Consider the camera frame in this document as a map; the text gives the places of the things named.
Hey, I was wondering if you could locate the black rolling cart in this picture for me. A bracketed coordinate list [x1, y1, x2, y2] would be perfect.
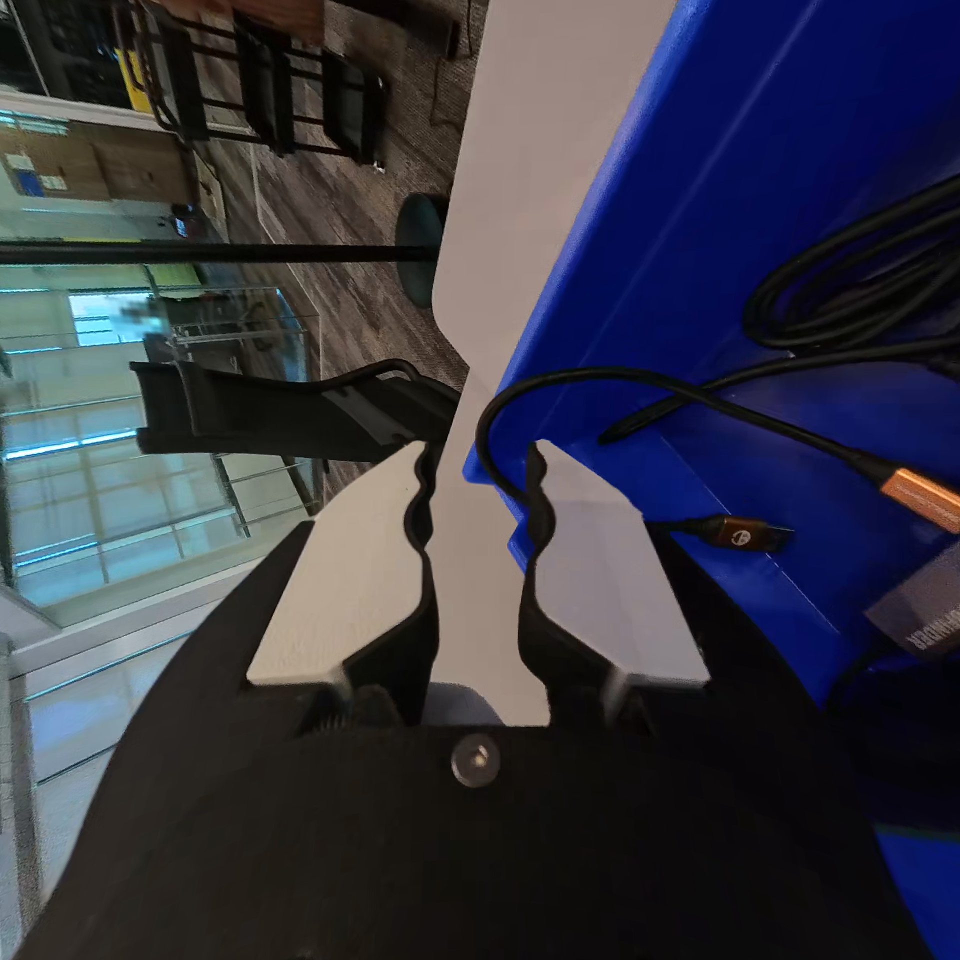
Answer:
[117, 0, 394, 166]

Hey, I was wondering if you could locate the blue plastic bin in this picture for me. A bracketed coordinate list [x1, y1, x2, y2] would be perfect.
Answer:
[462, 0, 960, 960]

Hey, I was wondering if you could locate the small dark grey usb hub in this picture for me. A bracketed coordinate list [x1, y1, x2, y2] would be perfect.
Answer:
[863, 543, 960, 664]

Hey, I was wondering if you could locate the black round-base pole stand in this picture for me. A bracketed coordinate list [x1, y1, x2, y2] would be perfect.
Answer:
[0, 192, 454, 312]

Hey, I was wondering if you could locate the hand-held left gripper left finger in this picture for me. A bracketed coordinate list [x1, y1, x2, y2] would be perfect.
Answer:
[248, 440, 439, 694]

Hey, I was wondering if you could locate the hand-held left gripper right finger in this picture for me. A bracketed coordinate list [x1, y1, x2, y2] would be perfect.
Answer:
[521, 440, 709, 706]

